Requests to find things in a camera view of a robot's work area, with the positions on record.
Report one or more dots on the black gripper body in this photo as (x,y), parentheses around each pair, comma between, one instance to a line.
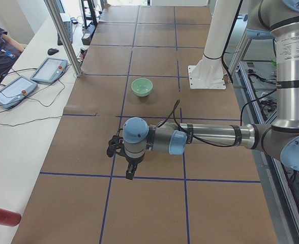
(133,161)

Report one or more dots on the black computer mouse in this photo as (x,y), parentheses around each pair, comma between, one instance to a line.
(52,51)

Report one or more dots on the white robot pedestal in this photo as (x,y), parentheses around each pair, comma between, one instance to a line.
(208,73)

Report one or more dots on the far teach pendant tablet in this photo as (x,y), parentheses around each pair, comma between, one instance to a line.
(50,70)

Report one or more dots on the black keyboard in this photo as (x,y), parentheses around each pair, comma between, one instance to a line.
(68,29)

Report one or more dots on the aluminium frame post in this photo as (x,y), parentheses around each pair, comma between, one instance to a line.
(57,20)

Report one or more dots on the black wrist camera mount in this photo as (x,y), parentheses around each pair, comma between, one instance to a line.
(116,145)

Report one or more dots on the teach pendant tablet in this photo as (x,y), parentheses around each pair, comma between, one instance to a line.
(50,70)
(13,93)

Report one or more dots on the green bowl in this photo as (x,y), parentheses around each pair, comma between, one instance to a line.
(142,87)

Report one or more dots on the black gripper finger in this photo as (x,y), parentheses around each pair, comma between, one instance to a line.
(130,172)

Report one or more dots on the near teach pendant tablet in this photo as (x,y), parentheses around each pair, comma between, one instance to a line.
(13,93)

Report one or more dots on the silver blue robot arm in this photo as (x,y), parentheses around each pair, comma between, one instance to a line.
(279,140)

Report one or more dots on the red cylinder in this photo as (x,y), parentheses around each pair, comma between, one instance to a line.
(9,218)

